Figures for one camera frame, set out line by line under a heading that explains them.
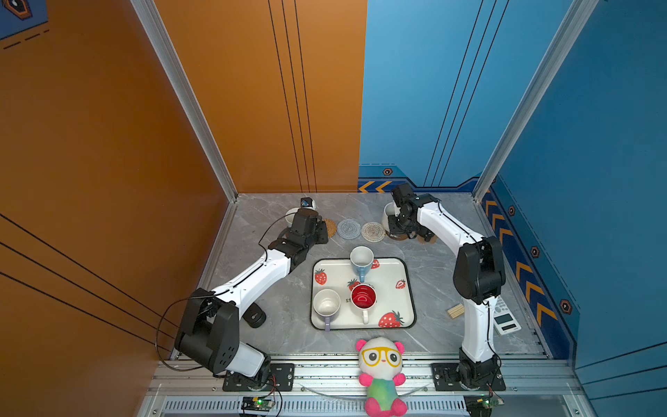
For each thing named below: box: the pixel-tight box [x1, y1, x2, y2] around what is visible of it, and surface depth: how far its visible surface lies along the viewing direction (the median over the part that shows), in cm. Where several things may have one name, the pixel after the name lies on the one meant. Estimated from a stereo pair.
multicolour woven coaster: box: [361, 221, 386, 243], surface depth 107 cm
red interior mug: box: [350, 283, 378, 325], surface depth 84 cm
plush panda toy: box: [356, 337, 408, 417], surface depth 71 cm
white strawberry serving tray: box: [310, 257, 418, 331], surface depth 93 cm
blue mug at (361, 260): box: [349, 245, 375, 283], surface depth 91 cm
